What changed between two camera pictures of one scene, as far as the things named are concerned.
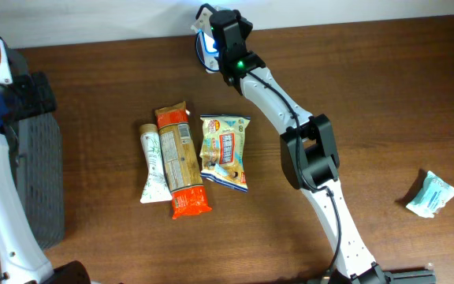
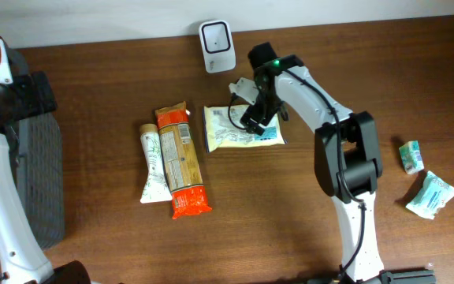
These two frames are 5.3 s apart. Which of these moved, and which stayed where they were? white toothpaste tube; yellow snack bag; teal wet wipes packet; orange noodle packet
Moved: yellow snack bag
Stayed: white toothpaste tube; teal wet wipes packet; orange noodle packet
